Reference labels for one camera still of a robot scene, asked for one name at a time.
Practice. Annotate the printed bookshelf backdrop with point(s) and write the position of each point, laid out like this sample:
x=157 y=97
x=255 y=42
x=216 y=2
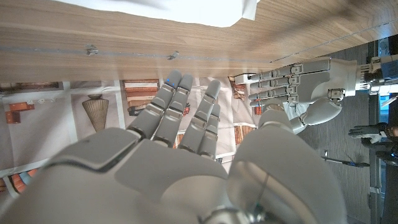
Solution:
x=46 y=130

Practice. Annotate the black motion capture glove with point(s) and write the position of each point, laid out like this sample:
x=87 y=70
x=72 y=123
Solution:
x=370 y=130

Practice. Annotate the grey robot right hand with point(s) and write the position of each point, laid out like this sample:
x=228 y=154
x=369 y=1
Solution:
x=155 y=180

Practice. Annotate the white sticker backing sheet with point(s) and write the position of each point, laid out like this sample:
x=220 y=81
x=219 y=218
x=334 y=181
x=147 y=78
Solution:
x=186 y=11

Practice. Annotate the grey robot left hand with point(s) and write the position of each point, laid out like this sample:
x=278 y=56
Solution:
x=314 y=84

